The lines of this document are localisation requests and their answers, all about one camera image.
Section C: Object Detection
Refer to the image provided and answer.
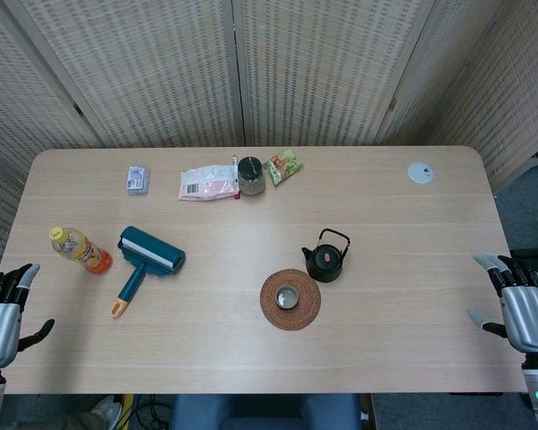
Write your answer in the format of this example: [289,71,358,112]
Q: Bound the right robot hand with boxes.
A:
[467,252,538,359]

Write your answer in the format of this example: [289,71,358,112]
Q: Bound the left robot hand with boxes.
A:
[0,262,56,371]

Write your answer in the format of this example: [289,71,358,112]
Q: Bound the black teapot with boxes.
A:
[300,228,353,284]

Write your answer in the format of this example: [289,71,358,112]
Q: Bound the dark ceramic cup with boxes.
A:
[274,284,299,310]

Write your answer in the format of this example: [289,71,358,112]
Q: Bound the round woven rattan coaster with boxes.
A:
[259,267,323,332]

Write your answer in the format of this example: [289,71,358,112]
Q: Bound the black flat box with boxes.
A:
[510,248,538,272]

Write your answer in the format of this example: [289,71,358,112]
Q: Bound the orange drink bottle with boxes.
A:
[48,226,114,275]

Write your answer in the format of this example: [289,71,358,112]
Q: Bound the teal lint roller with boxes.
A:
[110,225,187,320]

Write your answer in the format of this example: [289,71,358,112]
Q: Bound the purple tissue pack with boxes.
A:
[126,164,152,197]

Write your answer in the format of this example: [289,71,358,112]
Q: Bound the pink snack bag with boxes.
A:
[177,163,242,202]

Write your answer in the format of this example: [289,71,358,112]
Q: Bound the blue chair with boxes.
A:
[168,393,362,430]

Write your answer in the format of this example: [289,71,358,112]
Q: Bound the green snack packet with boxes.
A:
[265,148,305,187]

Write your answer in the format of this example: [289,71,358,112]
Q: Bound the glass jar black lid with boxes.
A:
[237,156,267,197]

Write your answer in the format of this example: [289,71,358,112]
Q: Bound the woven folding screen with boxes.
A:
[0,0,538,288]

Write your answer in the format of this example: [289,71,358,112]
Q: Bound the yellow cable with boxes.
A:
[115,393,135,430]

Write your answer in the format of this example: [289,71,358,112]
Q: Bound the black floor cables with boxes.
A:
[134,393,174,430]

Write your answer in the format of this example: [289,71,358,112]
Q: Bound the white round cable grommet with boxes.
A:
[406,161,435,185]

